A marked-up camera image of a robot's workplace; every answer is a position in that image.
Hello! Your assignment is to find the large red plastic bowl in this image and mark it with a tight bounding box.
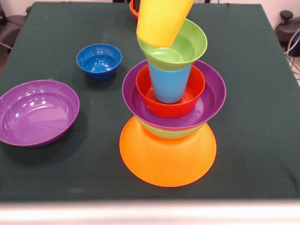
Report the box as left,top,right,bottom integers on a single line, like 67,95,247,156
129,0,141,19

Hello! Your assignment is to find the small green plastic bowl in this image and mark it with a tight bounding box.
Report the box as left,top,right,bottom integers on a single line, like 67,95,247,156
137,18,208,72

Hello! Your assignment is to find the light blue plastic cup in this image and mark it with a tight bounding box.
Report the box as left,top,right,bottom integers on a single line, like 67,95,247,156
147,61,192,104

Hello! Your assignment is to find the large orange plastic bowl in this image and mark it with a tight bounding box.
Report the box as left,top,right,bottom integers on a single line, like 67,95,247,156
119,116,217,188

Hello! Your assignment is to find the large green plastic bowl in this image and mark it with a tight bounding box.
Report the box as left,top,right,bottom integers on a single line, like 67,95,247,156
135,117,207,139

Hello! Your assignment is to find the blue plastic bowl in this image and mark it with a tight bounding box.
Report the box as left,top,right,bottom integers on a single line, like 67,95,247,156
76,43,122,82

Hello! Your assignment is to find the small red plastic bowl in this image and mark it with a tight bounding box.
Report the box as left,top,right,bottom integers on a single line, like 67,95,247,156
135,64,206,118

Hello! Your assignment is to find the yellow plastic cup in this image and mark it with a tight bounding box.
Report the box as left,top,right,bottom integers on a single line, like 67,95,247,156
136,0,195,47

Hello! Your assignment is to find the dark green tablecloth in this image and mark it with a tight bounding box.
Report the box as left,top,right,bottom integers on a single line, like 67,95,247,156
0,1,300,202

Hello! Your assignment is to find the purple plastic bowl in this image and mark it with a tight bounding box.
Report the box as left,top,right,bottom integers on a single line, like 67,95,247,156
0,79,80,148
121,60,227,131

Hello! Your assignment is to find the dark grey stand base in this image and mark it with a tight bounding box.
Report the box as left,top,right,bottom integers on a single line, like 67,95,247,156
274,10,300,45
0,4,27,51

